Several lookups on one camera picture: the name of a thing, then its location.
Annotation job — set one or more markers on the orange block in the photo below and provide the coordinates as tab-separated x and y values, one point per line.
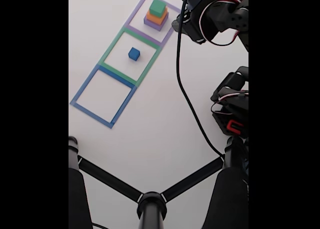
152	18

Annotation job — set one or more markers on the purple square frame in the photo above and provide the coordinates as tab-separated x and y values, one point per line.
135	14

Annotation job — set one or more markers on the small blue cube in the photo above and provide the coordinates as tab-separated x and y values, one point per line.
133	54

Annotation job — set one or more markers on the red table clamp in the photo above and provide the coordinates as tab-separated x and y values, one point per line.
229	126

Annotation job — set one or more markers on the black camera tripod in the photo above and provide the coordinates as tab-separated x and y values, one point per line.
151	209

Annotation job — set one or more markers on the green cube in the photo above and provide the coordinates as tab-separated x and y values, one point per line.
157	7

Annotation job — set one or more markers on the green square frame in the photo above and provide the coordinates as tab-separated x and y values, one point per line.
113	46

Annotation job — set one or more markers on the blue square frame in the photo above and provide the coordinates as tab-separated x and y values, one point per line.
86	85

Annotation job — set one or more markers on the purple block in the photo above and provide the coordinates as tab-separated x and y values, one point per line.
152	26

